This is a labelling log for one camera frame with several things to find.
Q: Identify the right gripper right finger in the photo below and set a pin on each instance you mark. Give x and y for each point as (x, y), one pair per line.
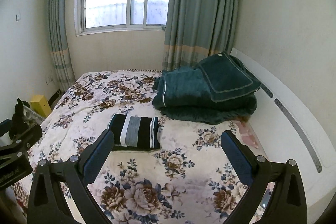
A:
(275, 186)

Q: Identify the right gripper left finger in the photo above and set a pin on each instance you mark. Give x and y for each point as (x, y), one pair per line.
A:
(47, 203)

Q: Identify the right teal curtain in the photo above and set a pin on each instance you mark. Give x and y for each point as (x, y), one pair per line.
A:
(196, 29)

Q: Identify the dark teal folded blanket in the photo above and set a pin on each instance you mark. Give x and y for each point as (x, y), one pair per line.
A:
(216, 89)

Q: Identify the left teal curtain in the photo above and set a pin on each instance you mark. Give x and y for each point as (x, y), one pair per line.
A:
(58, 44)

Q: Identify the floral bed sheet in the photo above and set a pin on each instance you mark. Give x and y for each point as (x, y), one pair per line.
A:
(160, 170)

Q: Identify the yellow box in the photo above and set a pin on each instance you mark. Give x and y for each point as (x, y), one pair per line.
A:
(40, 105)

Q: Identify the wall light switch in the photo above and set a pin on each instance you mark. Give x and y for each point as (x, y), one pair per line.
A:
(18, 17)

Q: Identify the teal curtain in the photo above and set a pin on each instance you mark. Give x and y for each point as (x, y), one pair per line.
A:
(196, 29)
(58, 44)

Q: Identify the striped knit sweater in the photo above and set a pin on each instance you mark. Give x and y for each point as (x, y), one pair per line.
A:
(133, 131)

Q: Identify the white bed headboard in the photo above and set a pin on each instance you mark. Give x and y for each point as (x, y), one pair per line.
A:
(286, 130)

